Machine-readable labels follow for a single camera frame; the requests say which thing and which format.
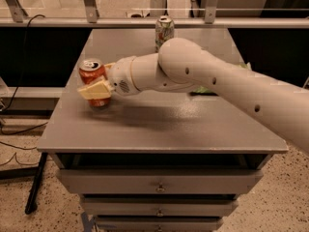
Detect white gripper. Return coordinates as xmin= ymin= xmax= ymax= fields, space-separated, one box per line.
xmin=77 ymin=56 xmax=139 ymax=100

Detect red Coca-Cola can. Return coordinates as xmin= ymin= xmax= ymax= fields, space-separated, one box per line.
xmin=78 ymin=58 xmax=110 ymax=108

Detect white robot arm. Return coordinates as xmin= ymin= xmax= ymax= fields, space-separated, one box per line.
xmin=78 ymin=38 xmax=309 ymax=153

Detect green and white soda can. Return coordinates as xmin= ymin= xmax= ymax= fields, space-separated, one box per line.
xmin=155 ymin=15 xmax=175 ymax=51

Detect green chip bag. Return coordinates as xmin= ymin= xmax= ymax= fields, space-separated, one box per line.
xmin=192 ymin=63 xmax=252 ymax=95

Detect grey drawer cabinet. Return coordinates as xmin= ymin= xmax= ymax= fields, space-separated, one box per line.
xmin=37 ymin=27 xmax=290 ymax=232

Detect top grey drawer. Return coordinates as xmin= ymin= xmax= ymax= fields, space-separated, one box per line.
xmin=57 ymin=169 xmax=263 ymax=194

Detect grey drawer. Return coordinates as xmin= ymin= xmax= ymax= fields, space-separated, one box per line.
xmin=95 ymin=217 xmax=223 ymax=232
xmin=57 ymin=169 xmax=263 ymax=194
xmin=80 ymin=195 xmax=239 ymax=217

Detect middle grey drawer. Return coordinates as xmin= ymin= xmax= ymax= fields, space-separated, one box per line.
xmin=80 ymin=195 xmax=239 ymax=217

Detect black stand leg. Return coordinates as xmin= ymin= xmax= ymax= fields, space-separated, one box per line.
xmin=25 ymin=153 xmax=47 ymax=215

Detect bottom grey drawer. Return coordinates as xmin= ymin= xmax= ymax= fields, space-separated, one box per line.
xmin=95 ymin=217 xmax=223 ymax=232

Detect black cable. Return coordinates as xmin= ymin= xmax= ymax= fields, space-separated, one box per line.
xmin=0 ymin=14 xmax=49 ymax=167

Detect metal window rail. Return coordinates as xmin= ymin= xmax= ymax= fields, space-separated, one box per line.
xmin=0 ymin=16 xmax=309 ymax=30

